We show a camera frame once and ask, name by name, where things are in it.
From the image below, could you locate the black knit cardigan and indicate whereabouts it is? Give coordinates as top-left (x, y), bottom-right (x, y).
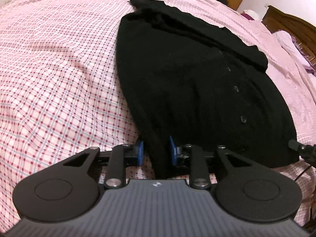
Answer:
top-left (116, 0), bottom-right (299, 178)

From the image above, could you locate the pink checked bed cover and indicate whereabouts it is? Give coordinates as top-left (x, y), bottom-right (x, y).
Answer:
top-left (1, 0), bottom-right (315, 232)

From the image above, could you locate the pink pillow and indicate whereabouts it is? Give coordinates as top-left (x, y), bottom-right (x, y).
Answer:
top-left (273, 31), bottom-right (310, 67)

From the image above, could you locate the dark wooden headboard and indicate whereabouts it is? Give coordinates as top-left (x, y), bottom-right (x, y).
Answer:
top-left (262, 5), bottom-right (316, 69)

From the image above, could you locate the small black bag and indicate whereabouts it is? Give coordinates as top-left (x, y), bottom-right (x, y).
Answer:
top-left (217, 0), bottom-right (229, 6)

